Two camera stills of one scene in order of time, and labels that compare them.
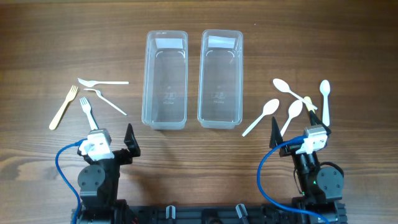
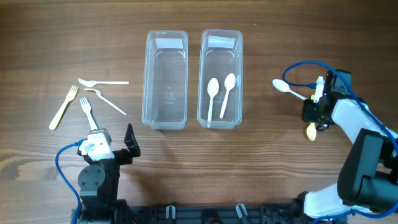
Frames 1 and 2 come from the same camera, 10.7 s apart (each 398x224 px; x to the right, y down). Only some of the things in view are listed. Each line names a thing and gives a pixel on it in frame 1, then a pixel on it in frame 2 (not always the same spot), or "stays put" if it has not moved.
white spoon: [283, 86] stays put
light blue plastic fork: [86, 107] stays put
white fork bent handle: [99, 94] stays put
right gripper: [277, 139] → [307, 116]
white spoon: [269, 108] → [212, 88]
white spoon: [295, 110] → [229, 81]
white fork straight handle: [92, 83] stays put
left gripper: [125, 157] stays put
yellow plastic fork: [70, 96] stays put
